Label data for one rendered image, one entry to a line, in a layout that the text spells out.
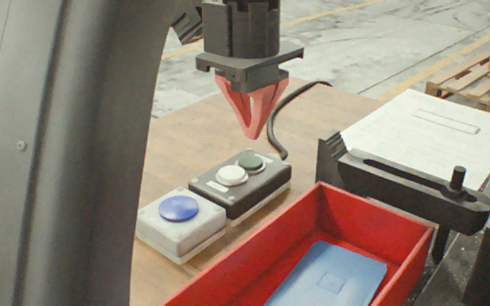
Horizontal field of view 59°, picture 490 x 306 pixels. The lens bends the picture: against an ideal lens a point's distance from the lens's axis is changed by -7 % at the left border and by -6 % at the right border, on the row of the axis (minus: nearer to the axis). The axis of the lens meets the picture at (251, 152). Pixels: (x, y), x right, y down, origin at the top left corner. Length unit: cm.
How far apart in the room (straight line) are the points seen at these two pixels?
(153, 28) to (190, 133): 51
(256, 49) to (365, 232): 20
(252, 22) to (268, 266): 22
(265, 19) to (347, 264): 24
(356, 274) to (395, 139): 30
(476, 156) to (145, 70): 57
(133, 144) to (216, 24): 30
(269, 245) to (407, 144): 33
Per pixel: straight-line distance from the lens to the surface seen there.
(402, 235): 43
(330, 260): 44
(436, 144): 69
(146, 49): 16
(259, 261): 40
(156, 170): 59
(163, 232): 44
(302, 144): 64
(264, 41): 44
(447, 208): 43
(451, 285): 45
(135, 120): 16
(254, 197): 49
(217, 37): 45
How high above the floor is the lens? 120
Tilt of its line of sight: 29 degrees down
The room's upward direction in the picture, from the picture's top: straight up
